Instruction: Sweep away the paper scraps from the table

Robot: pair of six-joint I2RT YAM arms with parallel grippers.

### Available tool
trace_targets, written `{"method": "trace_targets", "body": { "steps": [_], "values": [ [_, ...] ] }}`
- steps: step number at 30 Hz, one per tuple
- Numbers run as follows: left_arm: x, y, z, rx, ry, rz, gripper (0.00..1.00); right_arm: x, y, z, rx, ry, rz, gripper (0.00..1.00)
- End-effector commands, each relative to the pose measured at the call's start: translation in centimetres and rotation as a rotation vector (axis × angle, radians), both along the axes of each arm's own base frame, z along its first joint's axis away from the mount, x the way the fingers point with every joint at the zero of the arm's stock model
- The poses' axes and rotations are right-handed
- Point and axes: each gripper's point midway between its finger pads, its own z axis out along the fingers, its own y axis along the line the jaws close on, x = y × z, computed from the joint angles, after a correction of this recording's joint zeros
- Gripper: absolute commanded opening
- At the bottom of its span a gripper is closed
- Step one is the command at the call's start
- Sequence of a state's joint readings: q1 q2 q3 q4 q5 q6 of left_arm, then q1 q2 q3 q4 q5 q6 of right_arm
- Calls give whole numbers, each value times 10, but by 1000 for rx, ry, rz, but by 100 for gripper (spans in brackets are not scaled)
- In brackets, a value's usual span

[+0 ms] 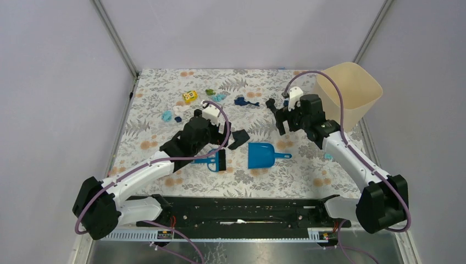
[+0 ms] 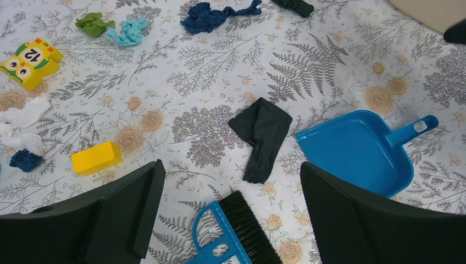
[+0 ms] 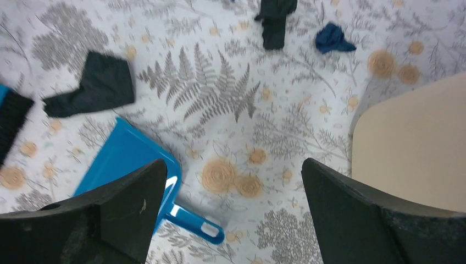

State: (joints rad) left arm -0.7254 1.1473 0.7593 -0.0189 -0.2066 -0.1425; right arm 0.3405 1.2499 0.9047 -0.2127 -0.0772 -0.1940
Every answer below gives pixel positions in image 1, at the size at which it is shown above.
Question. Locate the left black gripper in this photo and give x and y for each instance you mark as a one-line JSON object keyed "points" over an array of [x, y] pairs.
{"points": [[219, 138]]}

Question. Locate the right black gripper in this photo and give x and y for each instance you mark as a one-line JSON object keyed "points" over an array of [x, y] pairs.
{"points": [[290, 113]]}

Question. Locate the blue hand brush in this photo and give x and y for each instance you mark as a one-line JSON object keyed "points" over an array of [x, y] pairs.
{"points": [[215, 162]]}

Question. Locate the large black paper scrap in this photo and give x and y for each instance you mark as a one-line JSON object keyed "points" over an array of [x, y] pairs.
{"points": [[240, 137]]}

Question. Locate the blue dustpan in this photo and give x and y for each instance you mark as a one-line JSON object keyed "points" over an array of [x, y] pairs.
{"points": [[263, 155]]}

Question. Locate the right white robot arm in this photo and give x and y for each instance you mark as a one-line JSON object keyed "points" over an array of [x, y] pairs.
{"points": [[384, 198]]}

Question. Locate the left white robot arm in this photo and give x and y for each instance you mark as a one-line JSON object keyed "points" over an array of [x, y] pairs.
{"points": [[103, 205]]}

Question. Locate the yellow toy block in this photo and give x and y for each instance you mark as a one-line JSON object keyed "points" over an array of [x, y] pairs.
{"points": [[189, 96]]}

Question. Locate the light blue paper scrap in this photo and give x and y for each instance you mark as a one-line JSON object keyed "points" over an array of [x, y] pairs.
{"points": [[218, 97]]}

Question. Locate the beige plastic waste bin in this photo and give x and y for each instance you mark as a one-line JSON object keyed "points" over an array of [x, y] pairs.
{"points": [[358, 88]]}

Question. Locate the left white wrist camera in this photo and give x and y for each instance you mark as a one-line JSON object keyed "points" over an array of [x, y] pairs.
{"points": [[211, 112]]}

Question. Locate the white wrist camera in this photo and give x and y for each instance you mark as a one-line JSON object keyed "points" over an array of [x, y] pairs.
{"points": [[293, 94], [211, 112]]}

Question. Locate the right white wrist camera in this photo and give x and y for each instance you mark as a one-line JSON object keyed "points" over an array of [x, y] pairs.
{"points": [[293, 94]]}

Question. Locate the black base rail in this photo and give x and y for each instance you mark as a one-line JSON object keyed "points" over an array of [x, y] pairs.
{"points": [[243, 218]]}

